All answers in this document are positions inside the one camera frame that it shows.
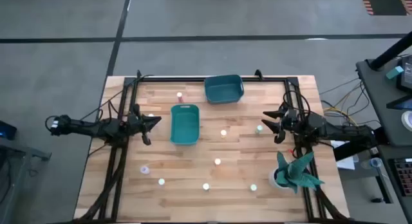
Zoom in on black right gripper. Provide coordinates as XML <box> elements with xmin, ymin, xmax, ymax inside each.
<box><xmin>261</xmin><ymin>107</ymin><xmax>307</xmax><ymax>145</ymax></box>

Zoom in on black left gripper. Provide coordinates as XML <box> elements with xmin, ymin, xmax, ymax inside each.
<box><xmin>127</xmin><ymin>103</ymin><xmax>162</xmax><ymax>146</ymax></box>

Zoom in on light teal plastic bin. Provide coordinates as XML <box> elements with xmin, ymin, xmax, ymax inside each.
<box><xmin>169</xmin><ymin>104</ymin><xmax>201</xmax><ymax>146</ymax></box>

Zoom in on dark teal plastic bin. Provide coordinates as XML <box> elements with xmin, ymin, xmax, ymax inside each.
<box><xmin>203</xmin><ymin>74</ymin><xmax>245</xmax><ymax>105</ymax></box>

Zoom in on teal artificial plant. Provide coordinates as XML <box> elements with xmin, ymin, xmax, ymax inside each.
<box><xmin>276</xmin><ymin>151</ymin><xmax>325</xmax><ymax>194</ymax></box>

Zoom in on white round plant pot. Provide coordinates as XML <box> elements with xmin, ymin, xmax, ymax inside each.
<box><xmin>268</xmin><ymin>167</ymin><xmax>292</xmax><ymax>190</ymax></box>

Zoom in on white paper sheet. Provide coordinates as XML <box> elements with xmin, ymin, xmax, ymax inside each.
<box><xmin>330</xmin><ymin>140</ymin><xmax>360</xmax><ymax>171</ymax></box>

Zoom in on black desk beam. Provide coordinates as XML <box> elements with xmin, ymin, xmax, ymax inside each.
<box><xmin>333</xmin><ymin>127</ymin><xmax>390</xmax><ymax>162</ymax></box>

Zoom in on clear plastic water bottle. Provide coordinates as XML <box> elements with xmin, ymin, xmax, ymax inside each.
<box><xmin>360</xmin><ymin>156</ymin><xmax>384</xmax><ymax>170</ymax></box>

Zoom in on dark grey side desk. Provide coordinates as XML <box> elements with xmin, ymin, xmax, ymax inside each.
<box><xmin>355</xmin><ymin>53</ymin><xmax>412</xmax><ymax>224</ymax></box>

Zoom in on black tablet blue screen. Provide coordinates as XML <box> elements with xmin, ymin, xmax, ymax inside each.
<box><xmin>386</xmin><ymin>95</ymin><xmax>412</xmax><ymax>111</ymax></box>

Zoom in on white tape roll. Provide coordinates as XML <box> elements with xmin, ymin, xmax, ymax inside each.
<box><xmin>400</xmin><ymin>110</ymin><xmax>412</xmax><ymax>132</ymax></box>

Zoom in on small teal box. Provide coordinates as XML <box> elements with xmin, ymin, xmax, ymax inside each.
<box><xmin>385</xmin><ymin>65</ymin><xmax>405</xmax><ymax>80</ymax></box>

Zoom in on grey metal cart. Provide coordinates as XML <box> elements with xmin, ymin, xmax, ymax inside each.
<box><xmin>0</xmin><ymin>120</ymin><xmax>52</xmax><ymax>224</ymax></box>

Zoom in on black diagonal pole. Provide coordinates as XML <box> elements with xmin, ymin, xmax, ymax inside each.
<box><xmin>368</xmin><ymin>31</ymin><xmax>412</xmax><ymax>71</ymax></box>

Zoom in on black backlit keyboard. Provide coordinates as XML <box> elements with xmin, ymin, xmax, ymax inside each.
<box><xmin>388</xmin><ymin>158</ymin><xmax>412</xmax><ymax>198</ymax></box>

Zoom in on black desk monitor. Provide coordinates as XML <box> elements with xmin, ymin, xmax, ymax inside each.
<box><xmin>395</xmin><ymin>54</ymin><xmax>412</xmax><ymax>93</ymax></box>

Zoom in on black device blue light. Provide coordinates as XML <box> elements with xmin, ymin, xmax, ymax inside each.
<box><xmin>0</xmin><ymin>120</ymin><xmax>17</xmax><ymax>140</ymax></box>

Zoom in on black mat striped edges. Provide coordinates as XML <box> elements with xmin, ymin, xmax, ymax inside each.
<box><xmin>359</xmin><ymin>0</ymin><xmax>412</xmax><ymax>16</ymax></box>

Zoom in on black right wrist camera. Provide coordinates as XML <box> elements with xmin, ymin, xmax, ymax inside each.
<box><xmin>285</xmin><ymin>108</ymin><xmax>299</xmax><ymax>126</ymax></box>

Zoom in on black aluminium frame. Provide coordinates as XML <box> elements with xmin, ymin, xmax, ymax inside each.
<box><xmin>75</xmin><ymin>69</ymin><xmax>351</xmax><ymax>223</ymax></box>

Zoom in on yellow cable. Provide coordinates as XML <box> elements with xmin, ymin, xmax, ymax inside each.
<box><xmin>323</xmin><ymin>106</ymin><xmax>360</xmax><ymax>127</ymax></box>

